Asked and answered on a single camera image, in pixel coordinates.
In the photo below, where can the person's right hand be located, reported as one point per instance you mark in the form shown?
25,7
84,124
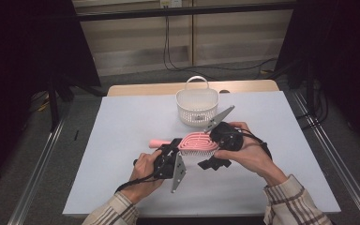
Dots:
256,156

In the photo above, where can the black curtain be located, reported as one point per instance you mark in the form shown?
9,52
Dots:
28,62
350,62

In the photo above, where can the dark table grommet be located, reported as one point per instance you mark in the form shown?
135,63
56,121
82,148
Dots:
224,91

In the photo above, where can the white wall socket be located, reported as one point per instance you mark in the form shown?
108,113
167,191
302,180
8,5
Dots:
171,3

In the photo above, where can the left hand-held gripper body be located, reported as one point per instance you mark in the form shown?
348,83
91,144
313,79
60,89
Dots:
178,168

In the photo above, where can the white table mat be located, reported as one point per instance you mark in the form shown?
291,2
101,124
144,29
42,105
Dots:
122,125

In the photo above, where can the metal floor rail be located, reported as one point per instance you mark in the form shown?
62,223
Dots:
34,178
337,156

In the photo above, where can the pink hairbrush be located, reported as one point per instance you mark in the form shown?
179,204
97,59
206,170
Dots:
197,143

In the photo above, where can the person's left hand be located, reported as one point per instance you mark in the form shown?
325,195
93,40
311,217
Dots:
143,175

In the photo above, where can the black stand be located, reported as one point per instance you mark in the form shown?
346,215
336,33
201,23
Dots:
53,103

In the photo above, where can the white plastic basket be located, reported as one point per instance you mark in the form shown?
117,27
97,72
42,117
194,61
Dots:
193,106

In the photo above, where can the black horizontal bar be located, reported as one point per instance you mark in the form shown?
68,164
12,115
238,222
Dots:
184,12

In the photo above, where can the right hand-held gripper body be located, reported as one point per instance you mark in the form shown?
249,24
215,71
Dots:
228,137

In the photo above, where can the wooden table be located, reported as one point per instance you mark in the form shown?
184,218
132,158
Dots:
143,89

